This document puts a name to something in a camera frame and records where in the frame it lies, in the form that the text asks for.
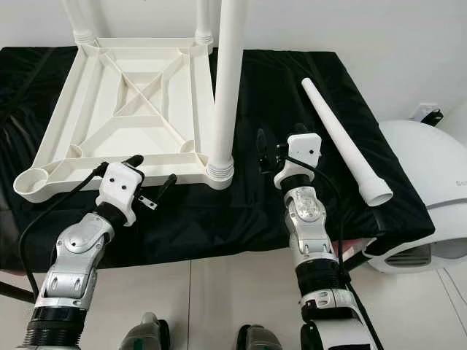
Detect white ribbed plastic table top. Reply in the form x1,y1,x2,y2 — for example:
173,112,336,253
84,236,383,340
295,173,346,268
13,37,235,204

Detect black quilted bench cover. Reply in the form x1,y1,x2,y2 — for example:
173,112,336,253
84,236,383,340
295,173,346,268
0,46,436,272

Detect small pink object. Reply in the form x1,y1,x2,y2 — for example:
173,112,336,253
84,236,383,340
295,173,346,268
336,241,364,256

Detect black metal bench leg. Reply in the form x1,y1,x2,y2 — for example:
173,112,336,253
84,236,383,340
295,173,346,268
341,252,371,272
0,281,39,304

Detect silver robot left leg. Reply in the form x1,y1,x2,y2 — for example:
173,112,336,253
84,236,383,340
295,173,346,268
120,312,170,350

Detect silver robot leg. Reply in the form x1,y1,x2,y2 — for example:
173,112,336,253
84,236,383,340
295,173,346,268
236,324,284,350
120,312,170,350

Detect silver robot right leg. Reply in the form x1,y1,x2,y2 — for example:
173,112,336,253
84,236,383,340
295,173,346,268
236,324,284,350

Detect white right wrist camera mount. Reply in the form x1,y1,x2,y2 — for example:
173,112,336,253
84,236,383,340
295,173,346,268
273,133,324,193

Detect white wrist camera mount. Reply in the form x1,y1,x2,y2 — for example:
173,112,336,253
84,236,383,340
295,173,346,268
96,162,146,228
273,133,324,193

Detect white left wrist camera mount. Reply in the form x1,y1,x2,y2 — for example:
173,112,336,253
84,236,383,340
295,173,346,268
96,162,146,228

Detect wall socket with black plug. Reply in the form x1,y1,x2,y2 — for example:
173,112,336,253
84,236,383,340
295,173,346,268
412,104,444,126

